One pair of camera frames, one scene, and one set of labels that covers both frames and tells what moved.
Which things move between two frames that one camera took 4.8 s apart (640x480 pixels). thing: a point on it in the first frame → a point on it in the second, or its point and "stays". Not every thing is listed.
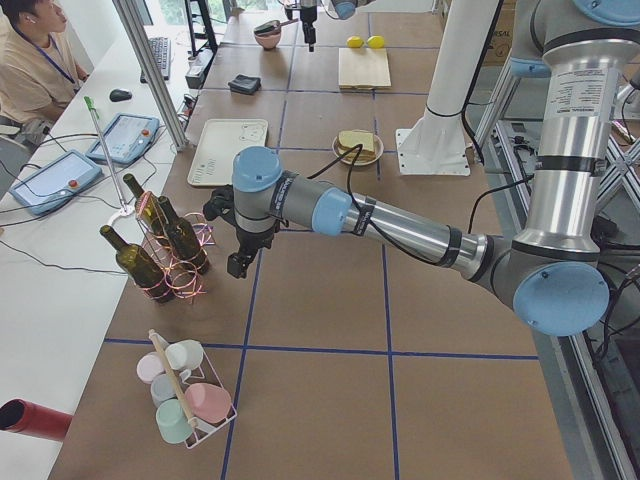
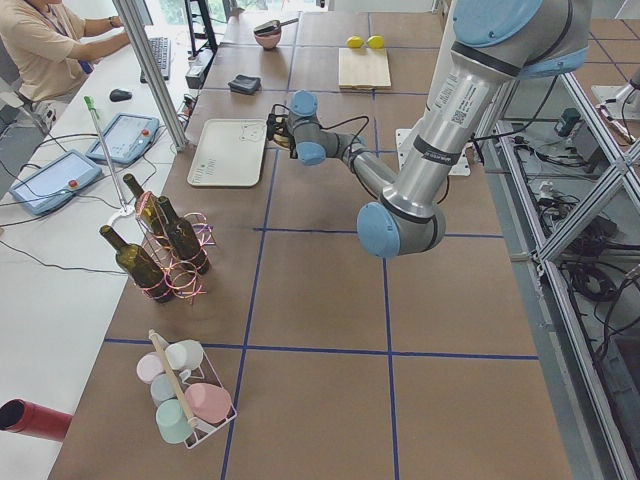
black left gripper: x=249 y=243 → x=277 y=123
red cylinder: x=21 y=415 stays
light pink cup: x=148 y=366 stays
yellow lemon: x=355 y=42 stays
